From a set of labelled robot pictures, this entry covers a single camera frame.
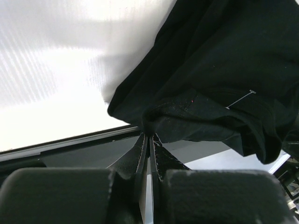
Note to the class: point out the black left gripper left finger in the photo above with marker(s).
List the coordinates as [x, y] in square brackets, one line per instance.
[115, 195]

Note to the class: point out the aluminium front rail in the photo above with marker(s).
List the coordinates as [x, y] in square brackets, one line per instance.
[99, 149]

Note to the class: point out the black t shirt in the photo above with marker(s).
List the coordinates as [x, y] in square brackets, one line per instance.
[219, 70]

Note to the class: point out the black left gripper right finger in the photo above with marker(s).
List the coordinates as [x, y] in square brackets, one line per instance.
[184, 196]

